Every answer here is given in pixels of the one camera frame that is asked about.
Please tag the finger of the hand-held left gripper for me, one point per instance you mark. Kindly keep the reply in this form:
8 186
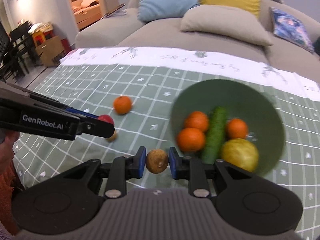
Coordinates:
97 128
82 113

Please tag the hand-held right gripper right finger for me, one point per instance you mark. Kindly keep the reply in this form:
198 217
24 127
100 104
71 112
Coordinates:
173 163

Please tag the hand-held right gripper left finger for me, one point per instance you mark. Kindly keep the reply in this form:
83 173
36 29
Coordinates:
140 162

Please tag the small red fruit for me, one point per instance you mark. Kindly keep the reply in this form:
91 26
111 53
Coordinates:
106 118

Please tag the brown longan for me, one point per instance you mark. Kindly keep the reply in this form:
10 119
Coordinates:
112 138
157 161

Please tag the orange tangerine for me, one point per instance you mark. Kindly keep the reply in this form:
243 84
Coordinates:
191 139
196 121
122 105
237 128

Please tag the green cucumber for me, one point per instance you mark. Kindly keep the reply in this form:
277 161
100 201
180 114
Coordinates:
215 132

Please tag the large yellow-green fruit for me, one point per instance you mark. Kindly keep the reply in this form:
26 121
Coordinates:
240 155

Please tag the green colander bowl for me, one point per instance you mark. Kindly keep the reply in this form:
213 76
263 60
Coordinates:
225 93

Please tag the person's left hand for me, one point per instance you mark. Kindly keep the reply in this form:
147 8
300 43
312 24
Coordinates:
7 145

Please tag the green checked tablecloth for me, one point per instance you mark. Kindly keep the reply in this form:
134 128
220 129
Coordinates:
150 85

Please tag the brown paper bag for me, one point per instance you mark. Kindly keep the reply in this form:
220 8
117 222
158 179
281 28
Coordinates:
50 51

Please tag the black chair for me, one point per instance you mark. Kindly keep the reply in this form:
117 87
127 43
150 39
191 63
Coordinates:
20 45

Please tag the orange fuzzy clothing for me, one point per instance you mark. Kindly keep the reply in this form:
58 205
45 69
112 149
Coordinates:
10 195

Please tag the red and yellow stool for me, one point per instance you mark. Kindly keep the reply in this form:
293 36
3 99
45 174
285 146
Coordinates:
41 37

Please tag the bed with white bedding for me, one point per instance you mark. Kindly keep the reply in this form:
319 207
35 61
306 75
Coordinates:
86 7

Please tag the beige sofa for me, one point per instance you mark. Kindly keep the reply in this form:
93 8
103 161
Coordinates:
160 33

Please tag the light blue pillow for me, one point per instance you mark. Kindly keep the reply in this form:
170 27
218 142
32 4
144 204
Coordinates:
165 0

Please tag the beige pillow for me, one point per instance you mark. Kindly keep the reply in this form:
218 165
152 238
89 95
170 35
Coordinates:
225 25

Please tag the blue printed pillow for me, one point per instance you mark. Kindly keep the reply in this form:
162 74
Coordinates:
291 28

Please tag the dark green bag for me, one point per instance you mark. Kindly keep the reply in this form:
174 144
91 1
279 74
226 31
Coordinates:
317 43

